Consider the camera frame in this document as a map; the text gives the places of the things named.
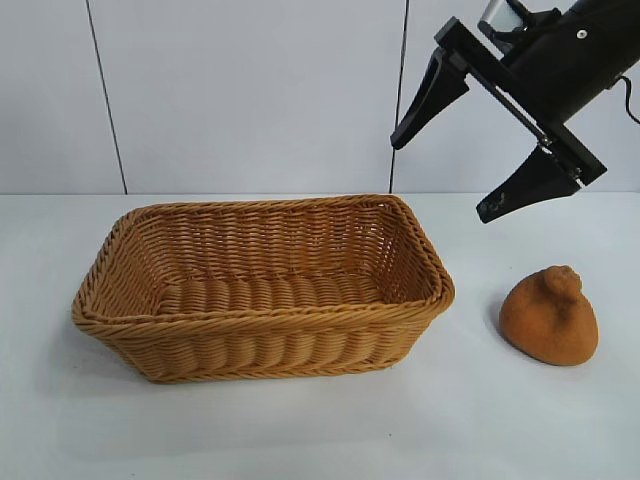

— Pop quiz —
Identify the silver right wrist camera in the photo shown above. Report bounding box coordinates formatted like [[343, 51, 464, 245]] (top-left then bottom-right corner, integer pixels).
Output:
[[477, 0, 562, 51]]

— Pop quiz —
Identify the orange knobbed citrus fruit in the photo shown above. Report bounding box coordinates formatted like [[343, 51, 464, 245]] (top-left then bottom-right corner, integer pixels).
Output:
[[498, 264, 600, 369]]

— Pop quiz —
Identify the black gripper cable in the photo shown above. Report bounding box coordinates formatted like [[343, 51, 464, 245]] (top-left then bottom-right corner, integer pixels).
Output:
[[610, 74, 640, 124]]

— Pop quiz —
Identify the brown woven wicker basket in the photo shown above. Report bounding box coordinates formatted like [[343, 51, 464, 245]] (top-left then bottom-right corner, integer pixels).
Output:
[[71, 193, 457, 385]]

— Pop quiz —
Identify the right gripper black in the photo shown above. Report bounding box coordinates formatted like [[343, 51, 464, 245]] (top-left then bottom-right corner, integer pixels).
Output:
[[390, 9, 636, 224]]

